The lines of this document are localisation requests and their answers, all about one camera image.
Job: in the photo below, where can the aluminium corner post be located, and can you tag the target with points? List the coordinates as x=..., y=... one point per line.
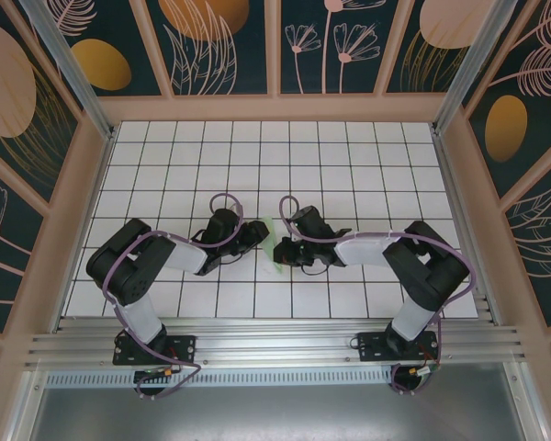
x=73, y=69
x=468, y=64

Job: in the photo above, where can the light green paper sheet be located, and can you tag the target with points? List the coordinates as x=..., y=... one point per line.
x=270, y=234

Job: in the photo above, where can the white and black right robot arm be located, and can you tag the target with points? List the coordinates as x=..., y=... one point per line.
x=358, y=250

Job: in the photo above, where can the small circuit board with plug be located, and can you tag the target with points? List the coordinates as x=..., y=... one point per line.
x=424, y=370
x=158, y=373

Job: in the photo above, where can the aluminium rail frame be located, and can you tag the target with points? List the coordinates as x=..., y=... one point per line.
x=275, y=340

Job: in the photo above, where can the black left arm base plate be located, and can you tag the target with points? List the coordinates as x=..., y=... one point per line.
x=183, y=349

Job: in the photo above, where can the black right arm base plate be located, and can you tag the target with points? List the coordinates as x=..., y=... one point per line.
x=372, y=347

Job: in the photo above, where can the white grid mat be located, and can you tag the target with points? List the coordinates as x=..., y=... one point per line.
x=349, y=161

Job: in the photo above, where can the grey metal plate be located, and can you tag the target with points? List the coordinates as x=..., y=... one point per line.
x=275, y=413

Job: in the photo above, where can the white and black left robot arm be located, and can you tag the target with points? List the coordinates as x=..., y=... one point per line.
x=188, y=257

